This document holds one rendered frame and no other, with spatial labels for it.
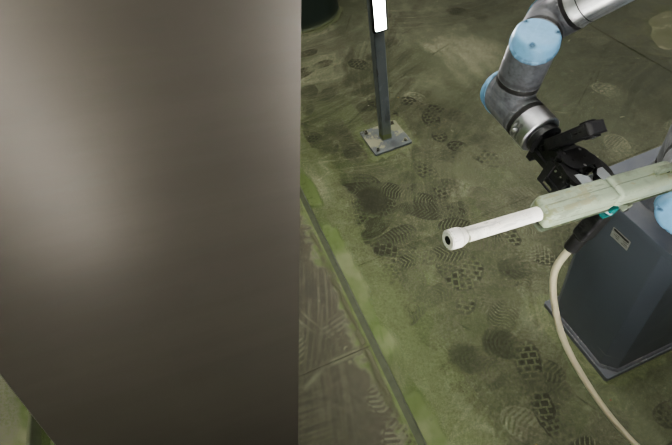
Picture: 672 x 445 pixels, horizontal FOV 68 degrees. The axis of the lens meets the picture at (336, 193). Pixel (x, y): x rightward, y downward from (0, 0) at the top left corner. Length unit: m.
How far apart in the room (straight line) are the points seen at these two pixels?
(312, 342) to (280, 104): 1.41
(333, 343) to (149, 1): 1.52
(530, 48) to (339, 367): 1.18
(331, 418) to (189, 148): 1.33
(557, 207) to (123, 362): 0.67
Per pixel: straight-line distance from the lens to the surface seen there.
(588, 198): 0.92
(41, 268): 0.56
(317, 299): 1.90
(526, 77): 1.06
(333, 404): 1.71
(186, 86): 0.45
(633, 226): 1.39
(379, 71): 2.26
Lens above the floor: 1.63
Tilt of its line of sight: 46 degrees down
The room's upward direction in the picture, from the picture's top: 11 degrees counter-clockwise
